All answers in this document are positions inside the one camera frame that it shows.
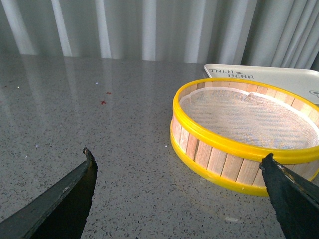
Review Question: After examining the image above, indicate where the grey pleated curtain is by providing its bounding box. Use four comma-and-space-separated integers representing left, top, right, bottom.
0, 0, 319, 70

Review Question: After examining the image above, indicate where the yellow rimmed bamboo steamer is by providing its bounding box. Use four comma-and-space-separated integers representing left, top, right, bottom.
170, 78, 319, 196

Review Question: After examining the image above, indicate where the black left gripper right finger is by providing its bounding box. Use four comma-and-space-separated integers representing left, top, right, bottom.
260, 153, 319, 239

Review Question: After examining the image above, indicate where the white steamer liner cloth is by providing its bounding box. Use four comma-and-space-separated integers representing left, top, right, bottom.
179, 87, 319, 149

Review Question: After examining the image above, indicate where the white bear print tray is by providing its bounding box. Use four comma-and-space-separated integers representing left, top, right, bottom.
204, 64, 319, 105

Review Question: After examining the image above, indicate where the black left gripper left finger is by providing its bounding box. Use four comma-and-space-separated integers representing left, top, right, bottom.
0, 148, 97, 239

